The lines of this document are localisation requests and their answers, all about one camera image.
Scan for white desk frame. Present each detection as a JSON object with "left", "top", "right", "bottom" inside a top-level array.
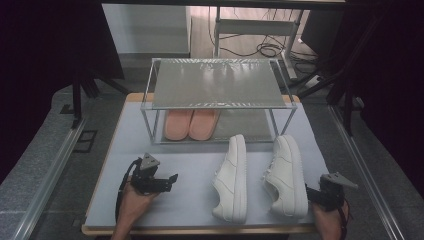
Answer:
[{"left": 213, "top": 6, "right": 306, "bottom": 81}]

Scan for white cabinet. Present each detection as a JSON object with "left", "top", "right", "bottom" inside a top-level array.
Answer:
[{"left": 101, "top": 3, "right": 193, "bottom": 56}]

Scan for aluminium rail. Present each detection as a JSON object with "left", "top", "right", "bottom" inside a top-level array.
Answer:
[
  {"left": 327, "top": 104, "right": 406, "bottom": 240},
  {"left": 11, "top": 117, "right": 89, "bottom": 240}
]

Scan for black floor cables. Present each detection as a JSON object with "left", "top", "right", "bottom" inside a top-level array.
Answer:
[{"left": 208, "top": 8, "right": 318, "bottom": 68}]

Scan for dark monitor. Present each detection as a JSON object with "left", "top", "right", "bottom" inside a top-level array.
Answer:
[{"left": 301, "top": 9, "right": 345, "bottom": 64}]

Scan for person's left hand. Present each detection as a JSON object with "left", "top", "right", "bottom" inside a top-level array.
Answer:
[{"left": 116, "top": 184, "right": 160, "bottom": 228}]

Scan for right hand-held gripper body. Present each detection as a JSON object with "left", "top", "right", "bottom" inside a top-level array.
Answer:
[{"left": 318, "top": 171, "right": 359, "bottom": 213}]

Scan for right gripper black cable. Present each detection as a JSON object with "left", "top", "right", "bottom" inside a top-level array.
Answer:
[{"left": 337, "top": 195, "right": 352, "bottom": 240}]

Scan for white sneaker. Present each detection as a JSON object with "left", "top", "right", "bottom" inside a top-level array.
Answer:
[
  {"left": 262, "top": 134, "right": 310, "bottom": 220},
  {"left": 211, "top": 133, "right": 249, "bottom": 225}
]

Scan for pink slipper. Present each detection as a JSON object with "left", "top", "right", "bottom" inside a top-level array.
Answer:
[
  {"left": 163, "top": 109, "right": 195, "bottom": 142},
  {"left": 188, "top": 109, "right": 221, "bottom": 142}
]

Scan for white power strip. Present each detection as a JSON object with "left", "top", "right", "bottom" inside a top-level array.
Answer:
[{"left": 304, "top": 74, "right": 326, "bottom": 90}]

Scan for dark curtain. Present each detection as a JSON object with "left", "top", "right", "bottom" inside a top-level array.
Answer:
[
  {"left": 0, "top": 0, "right": 126, "bottom": 183},
  {"left": 343, "top": 0, "right": 424, "bottom": 199}
]

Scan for wooden table board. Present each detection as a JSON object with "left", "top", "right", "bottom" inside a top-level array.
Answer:
[{"left": 81, "top": 92, "right": 331, "bottom": 236}]

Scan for black metal stand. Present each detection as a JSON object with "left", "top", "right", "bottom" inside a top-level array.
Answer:
[
  {"left": 59, "top": 66, "right": 132, "bottom": 130},
  {"left": 289, "top": 16, "right": 384, "bottom": 136}
]

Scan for two-tier metal shoe rack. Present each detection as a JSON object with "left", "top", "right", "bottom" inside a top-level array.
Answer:
[{"left": 140, "top": 57, "right": 298, "bottom": 145}]

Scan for person's right hand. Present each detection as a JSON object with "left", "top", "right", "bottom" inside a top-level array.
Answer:
[{"left": 312, "top": 202, "right": 351, "bottom": 240}]

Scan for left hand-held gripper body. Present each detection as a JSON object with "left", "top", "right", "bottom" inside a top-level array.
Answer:
[{"left": 130, "top": 152, "right": 170, "bottom": 196}]

